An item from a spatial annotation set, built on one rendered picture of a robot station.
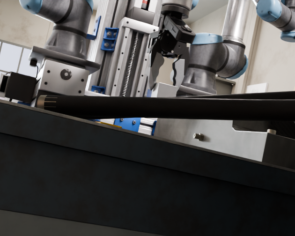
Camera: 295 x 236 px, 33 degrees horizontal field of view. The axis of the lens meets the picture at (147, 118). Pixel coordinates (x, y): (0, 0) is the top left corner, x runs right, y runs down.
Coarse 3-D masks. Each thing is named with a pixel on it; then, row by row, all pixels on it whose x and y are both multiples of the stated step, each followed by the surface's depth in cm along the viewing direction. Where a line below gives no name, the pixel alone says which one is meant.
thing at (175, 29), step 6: (168, 18) 120; (174, 18) 121; (168, 24) 119; (174, 24) 116; (180, 24) 117; (186, 24) 120; (174, 30) 115; (180, 30) 112; (186, 30) 113; (174, 36) 114; (180, 36) 113; (186, 36) 113; (192, 36) 113; (186, 42) 114
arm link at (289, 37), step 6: (294, 12) 168; (294, 18) 166; (288, 24) 166; (294, 24) 167; (282, 30) 170; (288, 30) 169; (294, 30) 169; (282, 36) 171; (288, 36) 169; (294, 36) 169; (294, 42) 174
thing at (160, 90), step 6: (156, 84) 119; (162, 84) 118; (150, 90) 123; (156, 90) 118; (162, 90) 118; (168, 90) 119; (174, 90) 119; (144, 96) 130; (150, 96) 122; (156, 96) 118; (162, 96) 118; (168, 96) 119; (174, 96) 119
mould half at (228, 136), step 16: (160, 128) 130; (176, 128) 121; (192, 128) 113; (208, 128) 106; (224, 128) 100; (240, 128) 99; (256, 128) 100; (192, 144) 111; (208, 144) 105; (224, 144) 99; (240, 144) 94; (256, 144) 89; (272, 144) 87; (288, 144) 89; (256, 160) 88; (272, 160) 87; (288, 160) 89
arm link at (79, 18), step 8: (72, 0) 160; (80, 0) 163; (88, 0) 165; (72, 8) 160; (80, 8) 163; (88, 8) 166; (64, 16) 160; (72, 16) 162; (80, 16) 164; (88, 16) 166; (56, 24) 164; (64, 24) 163; (72, 24) 163; (80, 24) 164; (88, 24) 168
